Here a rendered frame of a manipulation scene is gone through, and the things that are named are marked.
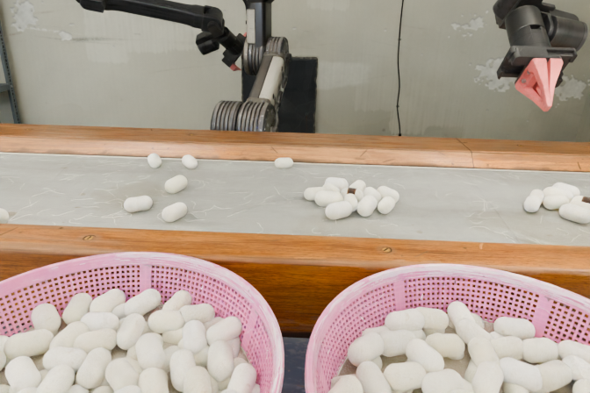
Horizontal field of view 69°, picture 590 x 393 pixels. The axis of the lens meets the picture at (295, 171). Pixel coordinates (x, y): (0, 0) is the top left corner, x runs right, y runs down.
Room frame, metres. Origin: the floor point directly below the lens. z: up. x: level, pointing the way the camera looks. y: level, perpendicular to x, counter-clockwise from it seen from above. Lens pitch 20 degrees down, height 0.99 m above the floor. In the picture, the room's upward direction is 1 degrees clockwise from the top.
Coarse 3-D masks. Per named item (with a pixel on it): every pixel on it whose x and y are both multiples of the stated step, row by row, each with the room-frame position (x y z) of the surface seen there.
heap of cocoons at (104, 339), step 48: (0, 336) 0.27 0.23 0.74; (48, 336) 0.27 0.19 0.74; (96, 336) 0.27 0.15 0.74; (144, 336) 0.27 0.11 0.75; (192, 336) 0.27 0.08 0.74; (0, 384) 0.23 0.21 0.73; (48, 384) 0.22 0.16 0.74; (96, 384) 0.24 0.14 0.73; (144, 384) 0.23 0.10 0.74; (192, 384) 0.22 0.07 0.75; (240, 384) 0.23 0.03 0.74
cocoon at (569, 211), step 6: (564, 204) 0.52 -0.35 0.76; (570, 204) 0.51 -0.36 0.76; (564, 210) 0.51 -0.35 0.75; (570, 210) 0.50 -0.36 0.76; (576, 210) 0.50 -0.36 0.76; (582, 210) 0.50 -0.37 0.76; (588, 210) 0.50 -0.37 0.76; (564, 216) 0.51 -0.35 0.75; (570, 216) 0.50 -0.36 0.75; (576, 216) 0.50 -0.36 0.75; (582, 216) 0.49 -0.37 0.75; (588, 216) 0.49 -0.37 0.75; (582, 222) 0.49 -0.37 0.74; (588, 222) 0.49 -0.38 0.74
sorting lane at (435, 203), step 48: (0, 192) 0.55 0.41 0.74; (48, 192) 0.56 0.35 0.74; (96, 192) 0.56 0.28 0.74; (144, 192) 0.56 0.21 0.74; (192, 192) 0.57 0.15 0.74; (240, 192) 0.57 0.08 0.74; (288, 192) 0.58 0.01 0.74; (432, 192) 0.59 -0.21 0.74; (480, 192) 0.60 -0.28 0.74; (528, 192) 0.60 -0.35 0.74; (480, 240) 0.45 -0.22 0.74; (528, 240) 0.45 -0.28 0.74; (576, 240) 0.45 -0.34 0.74
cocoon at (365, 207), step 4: (364, 196) 0.52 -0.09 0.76; (368, 196) 0.52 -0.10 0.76; (372, 196) 0.52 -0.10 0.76; (364, 200) 0.51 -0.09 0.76; (368, 200) 0.51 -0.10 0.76; (372, 200) 0.51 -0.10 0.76; (376, 200) 0.52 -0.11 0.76; (360, 204) 0.50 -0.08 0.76; (364, 204) 0.50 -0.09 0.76; (368, 204) 0.50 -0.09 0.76; (372, 204) 0.50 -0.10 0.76; (376, 204) 0.51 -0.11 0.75; (356, 208) 0.51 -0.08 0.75; (360, 208) 0.50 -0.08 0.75; (364, 208) 0.50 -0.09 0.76; (368, 208) 0.50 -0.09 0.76; (372, 208) 0.50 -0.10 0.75; (360, 212) 0.50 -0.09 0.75; (364, 212) 0.50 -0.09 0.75; (368, 212) 0.50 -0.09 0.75; (364, 216) 0.50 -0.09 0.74
